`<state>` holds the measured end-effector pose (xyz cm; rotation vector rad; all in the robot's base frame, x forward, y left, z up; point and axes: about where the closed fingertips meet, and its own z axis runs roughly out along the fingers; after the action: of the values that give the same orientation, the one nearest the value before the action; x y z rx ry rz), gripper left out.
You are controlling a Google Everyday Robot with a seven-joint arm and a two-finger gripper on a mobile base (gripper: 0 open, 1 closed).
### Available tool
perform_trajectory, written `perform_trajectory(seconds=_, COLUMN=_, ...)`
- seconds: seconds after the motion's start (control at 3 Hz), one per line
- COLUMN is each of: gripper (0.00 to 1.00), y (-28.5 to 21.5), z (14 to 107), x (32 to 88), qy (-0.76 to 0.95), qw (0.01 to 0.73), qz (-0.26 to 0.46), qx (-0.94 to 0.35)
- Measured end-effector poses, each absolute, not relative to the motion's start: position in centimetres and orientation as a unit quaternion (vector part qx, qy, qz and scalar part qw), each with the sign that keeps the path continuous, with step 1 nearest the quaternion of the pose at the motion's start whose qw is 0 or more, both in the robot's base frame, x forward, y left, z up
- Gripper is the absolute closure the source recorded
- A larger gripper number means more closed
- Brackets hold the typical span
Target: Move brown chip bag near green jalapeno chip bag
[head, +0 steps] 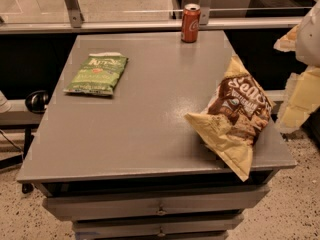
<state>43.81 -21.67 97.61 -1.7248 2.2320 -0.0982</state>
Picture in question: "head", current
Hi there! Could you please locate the grey metal rail post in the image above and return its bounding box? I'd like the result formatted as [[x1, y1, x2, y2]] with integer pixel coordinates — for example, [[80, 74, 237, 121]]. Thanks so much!
[[64, 0, 84, 28]]

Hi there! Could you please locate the orange soda can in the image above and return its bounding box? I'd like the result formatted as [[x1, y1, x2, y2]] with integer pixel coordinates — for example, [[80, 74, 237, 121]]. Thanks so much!
[[181, 3, 201, 43]]

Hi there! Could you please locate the green jalapeno chip bag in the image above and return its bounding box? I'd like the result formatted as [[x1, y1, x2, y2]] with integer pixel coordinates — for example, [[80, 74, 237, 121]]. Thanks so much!
[[64, 52, 128, 96]]

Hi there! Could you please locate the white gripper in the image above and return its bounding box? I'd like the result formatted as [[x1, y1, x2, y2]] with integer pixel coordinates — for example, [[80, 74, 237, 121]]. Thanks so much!
[[273, 0, 320, 133]]

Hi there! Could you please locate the lower grey drawer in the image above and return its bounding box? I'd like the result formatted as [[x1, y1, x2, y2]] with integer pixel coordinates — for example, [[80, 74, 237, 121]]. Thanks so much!
[[73, 214, 243, 240]]

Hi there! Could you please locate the grey drawer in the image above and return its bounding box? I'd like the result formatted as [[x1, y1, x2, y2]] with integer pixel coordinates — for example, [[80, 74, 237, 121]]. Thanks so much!
[[73, 214, 243, 240], [43, 184, 270, 221]]

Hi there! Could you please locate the upper grey drawer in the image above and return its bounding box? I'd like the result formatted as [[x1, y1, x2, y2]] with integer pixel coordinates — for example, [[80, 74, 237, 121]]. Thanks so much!
[[43, 184, 270, 221]]

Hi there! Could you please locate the grey drawer cabinet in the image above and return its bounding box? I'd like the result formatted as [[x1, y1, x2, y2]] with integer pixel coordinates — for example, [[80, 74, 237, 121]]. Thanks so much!
[[17, 31, 295, 240]]

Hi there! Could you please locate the low grey side bench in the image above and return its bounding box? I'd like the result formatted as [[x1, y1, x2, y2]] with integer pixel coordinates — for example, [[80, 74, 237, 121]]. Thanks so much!
[[0, 100, 43, 126]]

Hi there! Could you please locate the black round object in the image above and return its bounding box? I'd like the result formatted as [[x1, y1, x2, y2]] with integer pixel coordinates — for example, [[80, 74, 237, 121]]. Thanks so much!
[[25, 90, 49, 114]]

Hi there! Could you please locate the brown and yellow chip bag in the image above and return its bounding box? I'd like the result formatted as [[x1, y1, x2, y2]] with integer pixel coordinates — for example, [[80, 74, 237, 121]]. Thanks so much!
[[184, 55, 274, 181]]

